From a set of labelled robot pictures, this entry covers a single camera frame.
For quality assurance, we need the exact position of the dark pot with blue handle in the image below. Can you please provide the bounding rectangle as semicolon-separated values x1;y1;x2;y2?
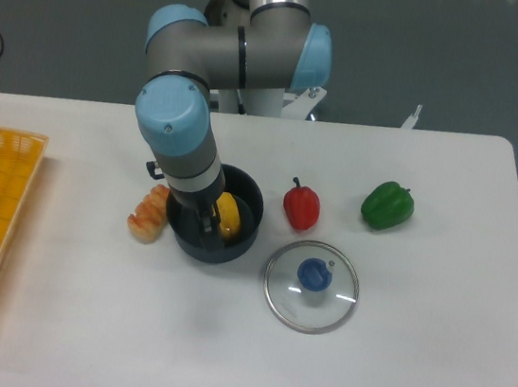
164;165;264;264

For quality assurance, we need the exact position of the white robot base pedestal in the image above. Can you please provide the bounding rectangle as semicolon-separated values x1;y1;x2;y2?
209;87;328;121

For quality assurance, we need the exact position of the orange toy shrimp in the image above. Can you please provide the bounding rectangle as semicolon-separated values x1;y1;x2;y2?
127;185;170;244

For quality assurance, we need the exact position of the yellow toy bell pepper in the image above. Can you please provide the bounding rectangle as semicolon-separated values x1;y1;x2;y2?
217;192;241;242

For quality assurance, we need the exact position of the glass lid with blue knob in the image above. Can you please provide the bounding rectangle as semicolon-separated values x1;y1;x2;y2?
263;239;360;335

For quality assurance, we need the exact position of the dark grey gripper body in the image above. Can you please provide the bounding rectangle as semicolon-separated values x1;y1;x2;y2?
168;171;225;211

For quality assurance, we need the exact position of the red toy bell pepper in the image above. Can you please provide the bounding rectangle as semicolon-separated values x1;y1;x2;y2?
283;177;321;232

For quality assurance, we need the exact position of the green toy bell pepper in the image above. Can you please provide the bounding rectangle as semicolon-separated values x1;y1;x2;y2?
360;181;415;230

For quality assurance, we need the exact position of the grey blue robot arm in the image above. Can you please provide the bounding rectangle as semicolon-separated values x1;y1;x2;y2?
135;0;332;264

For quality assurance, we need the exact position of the white bracket behind table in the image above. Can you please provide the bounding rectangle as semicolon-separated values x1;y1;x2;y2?
402;104;422;130

